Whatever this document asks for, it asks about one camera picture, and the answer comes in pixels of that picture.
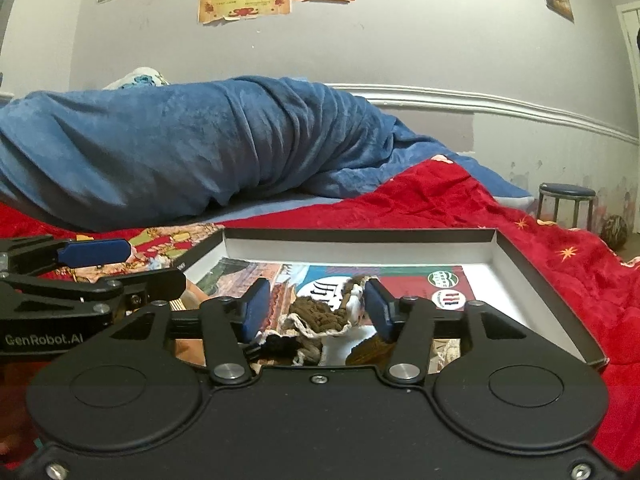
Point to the colourful printed card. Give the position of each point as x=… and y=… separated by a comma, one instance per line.
x=320, y=280

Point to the red quilted blanket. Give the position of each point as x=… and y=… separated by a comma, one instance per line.
x=450, y=200

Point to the brown woven ball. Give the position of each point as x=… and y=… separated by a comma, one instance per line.
x=615, y=231

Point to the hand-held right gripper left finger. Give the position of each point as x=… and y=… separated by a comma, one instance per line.
x=257, y=306

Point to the blue plush blanket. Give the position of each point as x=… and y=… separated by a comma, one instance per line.
x=200, y=150

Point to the light blue bed sheet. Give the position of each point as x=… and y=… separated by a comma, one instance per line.
x=500, y=191

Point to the brown crochet scrunchie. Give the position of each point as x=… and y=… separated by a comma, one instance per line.
x=320, y=317

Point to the white door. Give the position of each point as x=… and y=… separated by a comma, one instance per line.
x=632, y=85

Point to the black round stool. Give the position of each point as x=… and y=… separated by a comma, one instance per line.
x=567, y=191

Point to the shallow black cardboard box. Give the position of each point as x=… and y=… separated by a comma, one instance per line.
x=350, y=247

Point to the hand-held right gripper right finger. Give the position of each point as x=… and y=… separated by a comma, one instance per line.
x=376, y=310

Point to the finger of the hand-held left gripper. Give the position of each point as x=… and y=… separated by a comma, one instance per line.
x=95, y=252
x=145, y=282

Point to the white patterned pillow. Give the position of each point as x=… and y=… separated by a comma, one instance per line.
x=140, y=79

